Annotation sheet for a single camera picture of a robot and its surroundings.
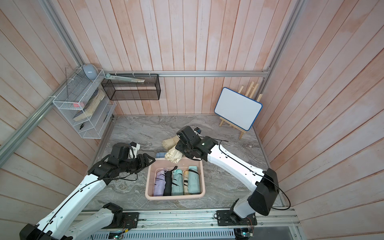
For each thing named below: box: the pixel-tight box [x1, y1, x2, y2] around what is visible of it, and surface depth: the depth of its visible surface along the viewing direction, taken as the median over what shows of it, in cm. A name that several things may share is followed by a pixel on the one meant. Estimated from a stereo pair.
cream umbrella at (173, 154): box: [164, 145, 183, 164], surface depth 73 cm
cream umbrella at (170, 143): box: [161, 135, 180, 150], surface depth 100 cm
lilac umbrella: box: [153, 168, 168, 197], surface depth 82 cm
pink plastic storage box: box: [145, 157, 206, 201], surface depth 77 cm
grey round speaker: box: [82, 63, 99, 80], surface depth 84 cm
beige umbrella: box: [183, 170, 189, 195], surface depth 84 cm
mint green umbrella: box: [188, 166, 201, 195], surface depth 81 cm
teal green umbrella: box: [171, 169, 184, 196], surface depth 85 cm
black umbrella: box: [163, 166, 178, 196], surface depth 84 cm
